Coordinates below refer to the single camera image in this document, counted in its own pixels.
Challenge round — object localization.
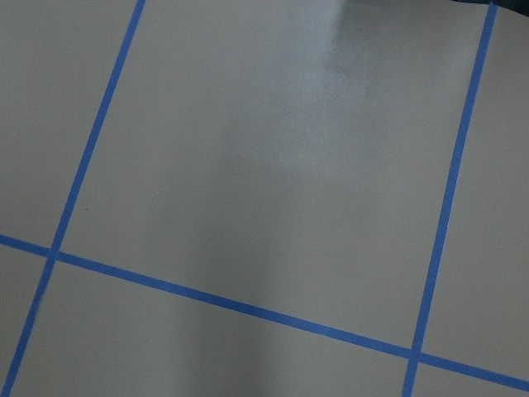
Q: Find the brown paper table mat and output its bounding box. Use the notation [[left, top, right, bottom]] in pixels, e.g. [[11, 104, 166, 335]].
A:
[[1, 1, 528, 396]]

